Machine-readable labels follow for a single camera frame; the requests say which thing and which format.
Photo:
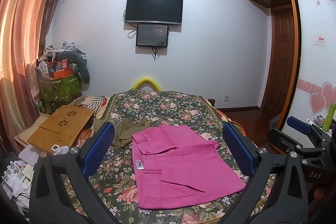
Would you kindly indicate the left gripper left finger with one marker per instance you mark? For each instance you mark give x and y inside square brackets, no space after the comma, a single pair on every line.
[85,163]

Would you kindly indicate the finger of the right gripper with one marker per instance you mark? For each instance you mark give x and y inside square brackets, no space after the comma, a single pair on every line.
[298,125]

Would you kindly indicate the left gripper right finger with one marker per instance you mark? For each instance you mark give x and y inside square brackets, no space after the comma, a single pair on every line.
[287,201]

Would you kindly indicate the pink pants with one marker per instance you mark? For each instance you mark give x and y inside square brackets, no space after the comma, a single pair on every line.
[175,167]

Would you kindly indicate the olive green pants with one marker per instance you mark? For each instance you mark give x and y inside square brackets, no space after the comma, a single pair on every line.
[118,134]

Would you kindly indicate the green bottle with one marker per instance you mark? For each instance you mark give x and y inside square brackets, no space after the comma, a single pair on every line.
[329,117]

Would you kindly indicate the wooden lap desk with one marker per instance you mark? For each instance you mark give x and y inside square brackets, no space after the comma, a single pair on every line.
[61,128]

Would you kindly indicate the brown wooden door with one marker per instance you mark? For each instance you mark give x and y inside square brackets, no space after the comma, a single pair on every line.
[281,62]

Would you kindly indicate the colourful fleece blanket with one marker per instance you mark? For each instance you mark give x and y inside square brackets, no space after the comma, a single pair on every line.
[223,116]

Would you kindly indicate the green storage bag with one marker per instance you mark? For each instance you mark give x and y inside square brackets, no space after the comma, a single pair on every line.
[56,93]

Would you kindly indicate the floral bed cover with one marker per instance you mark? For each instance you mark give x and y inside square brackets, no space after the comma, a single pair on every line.
[114,181]

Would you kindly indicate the grey plush pillow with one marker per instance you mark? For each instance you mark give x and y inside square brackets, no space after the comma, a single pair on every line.
[78,60]

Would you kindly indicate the orange box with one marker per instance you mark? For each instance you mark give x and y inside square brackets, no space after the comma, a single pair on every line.
[60,74]

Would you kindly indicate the white paper clutter pile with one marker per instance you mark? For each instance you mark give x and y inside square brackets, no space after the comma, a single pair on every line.
[18,176]

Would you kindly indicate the white wardrobe sliding door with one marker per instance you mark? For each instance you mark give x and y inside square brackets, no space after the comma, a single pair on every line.
[315,90]

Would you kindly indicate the pink striped curtain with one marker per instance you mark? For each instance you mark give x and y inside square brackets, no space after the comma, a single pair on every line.
[24,27]

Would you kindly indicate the white wall socket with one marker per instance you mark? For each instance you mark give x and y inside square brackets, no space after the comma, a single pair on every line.
[226,98]

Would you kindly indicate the yellow foam bed rail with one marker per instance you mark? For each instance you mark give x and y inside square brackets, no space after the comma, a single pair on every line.
[147,81]

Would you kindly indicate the small wall monitor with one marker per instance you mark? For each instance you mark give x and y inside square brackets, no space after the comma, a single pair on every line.
[152,35]

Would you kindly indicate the large wall television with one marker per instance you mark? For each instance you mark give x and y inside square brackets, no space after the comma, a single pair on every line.
[154,11]

